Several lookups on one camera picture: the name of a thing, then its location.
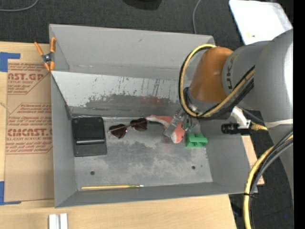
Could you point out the thin yellow wooden stick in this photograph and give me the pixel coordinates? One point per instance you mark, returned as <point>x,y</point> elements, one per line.
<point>109,187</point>

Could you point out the grey metal bin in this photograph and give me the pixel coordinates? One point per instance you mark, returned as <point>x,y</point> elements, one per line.
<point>143,161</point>

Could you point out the brown cardboard board, red print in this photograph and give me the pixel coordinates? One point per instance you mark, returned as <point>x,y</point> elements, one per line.
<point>28,170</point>

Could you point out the black flat box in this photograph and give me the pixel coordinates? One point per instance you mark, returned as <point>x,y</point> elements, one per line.
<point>88,132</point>

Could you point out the heart-shaped brown sunglasses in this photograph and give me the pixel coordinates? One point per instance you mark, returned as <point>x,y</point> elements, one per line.
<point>120,131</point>

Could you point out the black cylinder on white bracket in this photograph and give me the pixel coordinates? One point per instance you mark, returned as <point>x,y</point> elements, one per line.
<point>232,128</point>

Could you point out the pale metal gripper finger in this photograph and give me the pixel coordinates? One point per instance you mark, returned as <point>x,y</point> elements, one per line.
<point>171,128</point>

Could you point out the red and white soft toy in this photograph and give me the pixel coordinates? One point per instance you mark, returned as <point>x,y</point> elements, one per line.
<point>177,137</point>

